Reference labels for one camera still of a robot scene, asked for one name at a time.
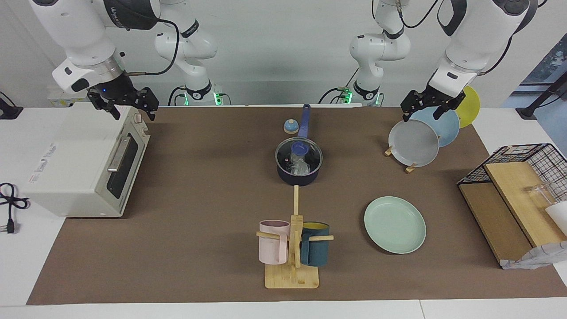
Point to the glass lid with blue knob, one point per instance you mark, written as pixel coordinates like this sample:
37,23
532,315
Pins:
300,148

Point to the dark teal mug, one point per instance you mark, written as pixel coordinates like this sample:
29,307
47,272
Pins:
316,252

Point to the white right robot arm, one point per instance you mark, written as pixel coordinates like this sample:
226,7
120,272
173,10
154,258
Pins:
79,35

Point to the white cup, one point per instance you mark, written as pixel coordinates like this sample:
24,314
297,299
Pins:
559,215

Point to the dark blue saucepan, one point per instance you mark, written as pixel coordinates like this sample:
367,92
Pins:
299,180

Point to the light blue plate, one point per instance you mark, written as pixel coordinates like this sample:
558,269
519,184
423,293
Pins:
447,128

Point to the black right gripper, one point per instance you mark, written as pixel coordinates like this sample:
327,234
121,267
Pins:
116,90

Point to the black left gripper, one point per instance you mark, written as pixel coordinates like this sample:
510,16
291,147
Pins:
429,97

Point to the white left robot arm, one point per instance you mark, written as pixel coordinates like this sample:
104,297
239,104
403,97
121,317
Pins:
474,40

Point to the wooden plate rack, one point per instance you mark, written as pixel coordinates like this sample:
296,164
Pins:
410,168

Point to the yellow plate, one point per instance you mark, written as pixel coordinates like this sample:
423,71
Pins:
471,108

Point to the brown table mat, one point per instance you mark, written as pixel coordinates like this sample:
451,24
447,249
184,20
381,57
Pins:
199,266

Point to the grey plate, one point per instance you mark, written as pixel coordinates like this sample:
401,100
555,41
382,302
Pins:
414,144

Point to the grey marbled cloth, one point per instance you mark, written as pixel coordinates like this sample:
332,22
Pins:
531,259

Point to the clear glass cup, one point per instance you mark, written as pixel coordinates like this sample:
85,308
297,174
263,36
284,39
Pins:
540,192

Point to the black metal stand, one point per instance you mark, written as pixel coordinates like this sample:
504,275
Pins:
527,111

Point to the pink mug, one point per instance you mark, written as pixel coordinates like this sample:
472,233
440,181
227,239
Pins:
272,248

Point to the white vermicelli bundle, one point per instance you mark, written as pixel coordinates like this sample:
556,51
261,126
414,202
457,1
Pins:
301,167

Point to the wooden mug tree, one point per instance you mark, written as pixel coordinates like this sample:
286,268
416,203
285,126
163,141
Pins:
292,279

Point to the light green plate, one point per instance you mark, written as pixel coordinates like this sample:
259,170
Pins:
394,226

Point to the black table clamp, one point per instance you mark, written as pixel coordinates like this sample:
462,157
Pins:
9,111

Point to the white toaster oven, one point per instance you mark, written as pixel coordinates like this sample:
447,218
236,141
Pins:
66,168

